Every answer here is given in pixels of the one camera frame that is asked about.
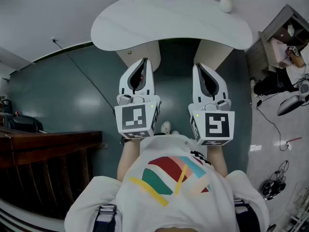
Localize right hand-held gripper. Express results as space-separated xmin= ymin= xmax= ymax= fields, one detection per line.
xmin=188 ymin=62 xmax=235 ymax=146

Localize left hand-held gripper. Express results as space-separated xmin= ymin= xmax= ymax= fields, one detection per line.
xmin=114 ymin=58 xmax=162 ymax=140

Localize person's right forearm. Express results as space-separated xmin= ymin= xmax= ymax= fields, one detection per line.
xmin=207 ymin=145 xmax=229 ymax=178

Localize person's left forearm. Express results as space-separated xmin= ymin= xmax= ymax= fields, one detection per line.
xmin=117 ymin=138 xmax=143 ymax=181

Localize white curved table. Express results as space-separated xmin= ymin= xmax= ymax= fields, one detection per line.
xmin=91 ymin=0 xmax=253 ymax=72

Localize grey shelf unit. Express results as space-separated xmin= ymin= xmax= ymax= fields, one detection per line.
xmin=246 ymin=4 xmax=309 ymax=73

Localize dark teal floor mat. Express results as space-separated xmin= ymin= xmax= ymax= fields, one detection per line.
xmin=8 ymin=39 xmax=253 ymax=178

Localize pink box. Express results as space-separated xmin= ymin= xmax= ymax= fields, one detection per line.
xmin=269 ymin=37 xmax=289 ymax=63

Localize white round vase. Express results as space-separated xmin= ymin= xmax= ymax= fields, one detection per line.
xmin=219 ymin=0 xmax=234 ymax=14

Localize black bag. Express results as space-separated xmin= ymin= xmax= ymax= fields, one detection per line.
xmin=3 ymin=114 xmax=44 ymax=133

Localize white printed t-shirt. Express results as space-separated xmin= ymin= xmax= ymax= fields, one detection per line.
xmin=64 ymin=134 xmax=270 ymax=232

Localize metal rack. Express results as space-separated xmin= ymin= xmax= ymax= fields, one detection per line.
xmin=286 ymin=187 xmax=309 ymax=232

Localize white striped panel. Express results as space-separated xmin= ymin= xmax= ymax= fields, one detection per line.
xmin=0 ymin=199 xmax=66 ymax=232

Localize black wall cable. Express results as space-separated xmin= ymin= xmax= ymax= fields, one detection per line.
xmin=52 ymin=39 xmax=118 ymax=117

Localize black white checkered strap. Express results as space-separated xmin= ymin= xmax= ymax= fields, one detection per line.
xmin=190 ymin=150 xmax=212 ymax=166

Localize black floor cable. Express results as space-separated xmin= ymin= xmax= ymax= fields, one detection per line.
xmin=255 ymin=99 xmax=292 ymax=152

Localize dark wooden slatted frame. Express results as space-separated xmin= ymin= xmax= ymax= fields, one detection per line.
xmin=0 ymin=127 xmax=103 ymax=220

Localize black cable coil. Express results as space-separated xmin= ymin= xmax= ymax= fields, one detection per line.
xmin=261 ymin=160 xmax=290 ymax=202

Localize dark shoulder strap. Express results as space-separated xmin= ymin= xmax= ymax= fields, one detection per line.
xmin=233 ymin=198 xmax=262 ymax=232
xmin=93 ymin=203 xmax=117 ymax=232

